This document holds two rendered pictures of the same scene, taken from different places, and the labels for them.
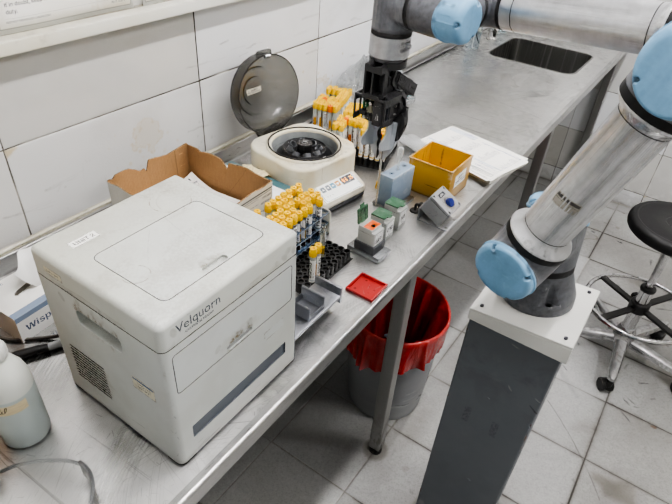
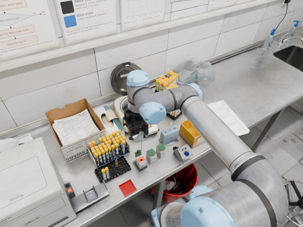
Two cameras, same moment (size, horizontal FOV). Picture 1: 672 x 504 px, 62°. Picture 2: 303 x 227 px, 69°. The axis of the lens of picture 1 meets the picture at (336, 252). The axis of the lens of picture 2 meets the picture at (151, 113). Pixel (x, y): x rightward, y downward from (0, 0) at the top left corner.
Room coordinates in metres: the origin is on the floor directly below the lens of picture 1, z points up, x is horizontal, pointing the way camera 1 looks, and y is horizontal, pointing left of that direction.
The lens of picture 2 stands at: (0.50, -0.35, 1.94)
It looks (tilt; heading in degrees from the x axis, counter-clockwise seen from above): 46 degrees down; 22
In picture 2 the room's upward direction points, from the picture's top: 4 degrees clockwise
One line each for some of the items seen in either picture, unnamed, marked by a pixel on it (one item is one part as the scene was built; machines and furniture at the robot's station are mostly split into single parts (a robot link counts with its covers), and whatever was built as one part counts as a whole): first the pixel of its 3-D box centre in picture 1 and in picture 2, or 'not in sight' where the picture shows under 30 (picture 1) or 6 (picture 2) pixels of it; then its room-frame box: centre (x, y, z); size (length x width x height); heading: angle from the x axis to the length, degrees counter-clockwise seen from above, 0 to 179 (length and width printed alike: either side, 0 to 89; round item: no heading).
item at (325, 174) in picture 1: (308, 164); (137, 114); (1.36, 0.09, 0.94); 0.30 x 0.24 x 0.12; 49
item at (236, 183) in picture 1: (193, 207); (76, 129); (1.08, 0.34, 0.95); 0.29 x 0.25 x 0.15; 58
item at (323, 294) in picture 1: (298, 312); (86, 197); (0.79, 0.06, 0.92); 0.21 x 0.07 x 0.05; 148
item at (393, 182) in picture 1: (395, 186); (169, 135); (1.30, -0.14, 0.92); 0.10 x 0.07 x 0.10; 143
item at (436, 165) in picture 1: (438, 171); (195, 131); (1.40, -0.27, 0.93); 0.13 x 0.13 x 0.10; 57
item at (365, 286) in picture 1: (366, 287); (127, 188); (0.93, -0.07, 0.88); 0.07 x 0.07 x 0.01; 58
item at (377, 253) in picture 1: (369, 245); (140, 165); (1.06, -0.08, 0.89); 0.09 x 0.05 x 0.04; 56
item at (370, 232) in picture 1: (370, 236); (140, 162); (1.06, -0.08, 0.92); 0.05 x 0.04 x 0.06; 56
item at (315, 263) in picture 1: (316, 249); (112, 165); (0.98, 0.04, 0.93); 0.17 x 0.09 x 0.11; 148
